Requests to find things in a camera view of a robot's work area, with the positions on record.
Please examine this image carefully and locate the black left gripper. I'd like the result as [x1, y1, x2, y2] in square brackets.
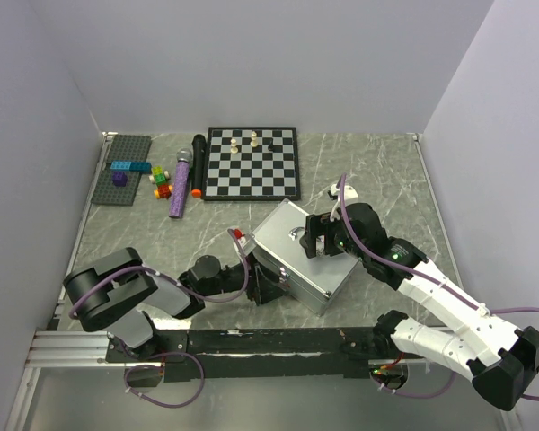
[200, 251, 289, 305]

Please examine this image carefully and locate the grey metal case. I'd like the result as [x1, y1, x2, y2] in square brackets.
[252, 199, 358, 316]

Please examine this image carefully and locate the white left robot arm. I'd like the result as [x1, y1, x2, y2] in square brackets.
[63, 247, 286, 361]

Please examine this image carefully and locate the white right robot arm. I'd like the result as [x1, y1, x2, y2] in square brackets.
[300, 203, 539, 411]

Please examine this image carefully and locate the black white chessboard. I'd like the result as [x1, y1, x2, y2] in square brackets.
[201, 127, 301, 201]

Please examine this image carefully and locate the white chess queen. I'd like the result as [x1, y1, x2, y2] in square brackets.
[250, 131, 259, 147]

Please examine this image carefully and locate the white chess pawn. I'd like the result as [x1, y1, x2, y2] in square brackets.
[230, 138, 238, 154]

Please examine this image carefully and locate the colourful lego car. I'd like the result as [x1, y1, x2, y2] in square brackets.
[149, 166, 173, 198]

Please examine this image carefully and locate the purple glitter microphone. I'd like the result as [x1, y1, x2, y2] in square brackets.
[168, 148, 192, 219]

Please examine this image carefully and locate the blue lego brick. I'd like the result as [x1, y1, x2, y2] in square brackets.
[110, 161, 152, 173]

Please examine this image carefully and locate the purple lego brick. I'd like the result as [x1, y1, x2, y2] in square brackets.
[111, 171, 128, 187]

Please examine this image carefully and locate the lower grey lego baseplate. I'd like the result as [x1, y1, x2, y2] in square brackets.
[91, 169, 141, 207]

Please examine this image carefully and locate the grey lego baseplate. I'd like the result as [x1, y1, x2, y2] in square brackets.
[106, 135, 152, 163]
[91, 169, 141, 207]

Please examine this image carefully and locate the upper grey lego baseplate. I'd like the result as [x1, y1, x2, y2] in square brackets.
[106, 135, 152, 163]

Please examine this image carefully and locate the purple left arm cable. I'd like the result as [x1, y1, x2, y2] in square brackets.
[66, 228, 252, 320]

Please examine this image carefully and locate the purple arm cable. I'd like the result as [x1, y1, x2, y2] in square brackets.
[66, 228, 252, 320]
[336, 173, 539, 400]

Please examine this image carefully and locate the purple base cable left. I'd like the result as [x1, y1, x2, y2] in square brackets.
[124, 352, 207, 409]

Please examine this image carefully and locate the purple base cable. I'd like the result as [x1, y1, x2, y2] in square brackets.
[124, 352, 207, 409]
[376, 367, 457, 400]

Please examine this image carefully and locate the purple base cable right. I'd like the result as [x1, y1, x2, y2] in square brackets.
[376, 367, 457, 400]

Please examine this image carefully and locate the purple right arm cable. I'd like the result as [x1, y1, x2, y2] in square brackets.
[336, 173, 539, 400]

